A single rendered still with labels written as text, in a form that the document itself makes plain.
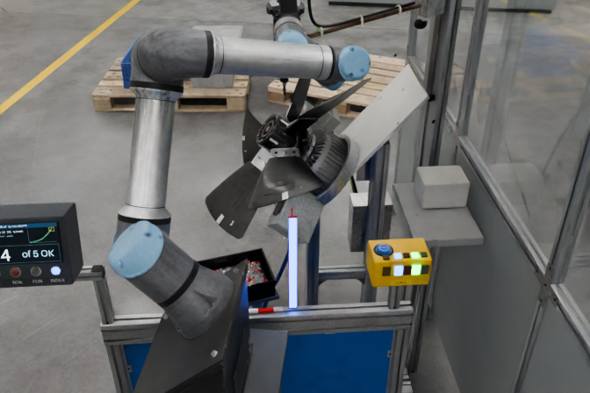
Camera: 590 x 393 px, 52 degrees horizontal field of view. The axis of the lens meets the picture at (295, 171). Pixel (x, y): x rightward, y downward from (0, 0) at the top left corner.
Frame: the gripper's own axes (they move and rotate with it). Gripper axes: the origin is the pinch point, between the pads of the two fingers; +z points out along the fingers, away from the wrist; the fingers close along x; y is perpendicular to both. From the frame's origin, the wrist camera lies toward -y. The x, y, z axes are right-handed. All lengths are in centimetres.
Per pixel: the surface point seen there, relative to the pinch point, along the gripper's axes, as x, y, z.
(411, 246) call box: 33, 59, -38
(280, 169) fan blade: -2.2, 46.9, -13.5
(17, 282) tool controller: -71, 57, -47
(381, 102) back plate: 34, 41, 18
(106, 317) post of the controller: -53, 78, -39
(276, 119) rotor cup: -2.4, 41.2, 8.0
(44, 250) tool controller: -63, 49, -45
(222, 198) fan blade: -21, 67, 1
